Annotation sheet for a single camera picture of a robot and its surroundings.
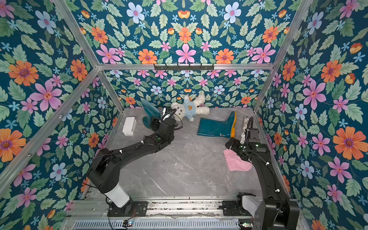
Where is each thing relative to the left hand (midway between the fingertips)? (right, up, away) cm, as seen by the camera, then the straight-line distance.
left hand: (158, 117), depth 85 cm
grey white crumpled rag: (+62, -1, +24) cm, 66 cm away
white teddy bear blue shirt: (+18, +8, +25) cm, 33 cm away
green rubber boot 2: (+34, -7, +20) cm, 40 cm away
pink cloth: (+47, -28, +3) cm, 55 cm away
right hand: (+46, -17, -3) cm, 49 cm away
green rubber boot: (-4, +3, -1) cm, 5 cm away
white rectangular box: (-27, -6, +21) cm, 35 cm away
